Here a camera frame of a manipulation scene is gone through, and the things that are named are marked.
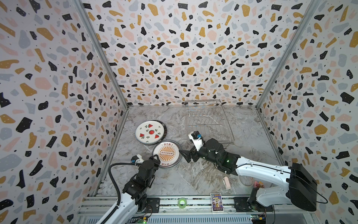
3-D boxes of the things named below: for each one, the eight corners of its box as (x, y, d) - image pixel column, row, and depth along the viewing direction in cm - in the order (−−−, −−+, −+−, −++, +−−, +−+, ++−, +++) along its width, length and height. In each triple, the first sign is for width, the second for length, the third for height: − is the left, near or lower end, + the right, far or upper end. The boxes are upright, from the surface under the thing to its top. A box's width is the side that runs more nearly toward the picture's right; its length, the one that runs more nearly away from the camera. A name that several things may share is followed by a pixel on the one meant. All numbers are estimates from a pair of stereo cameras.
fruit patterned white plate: (133, 145, 99) (132, 142, 96) (140, 123, 112) (138, 120, 109) (162, 145, 99) (162, 143, 96) (165, 123, 112) (165, 120, 109)
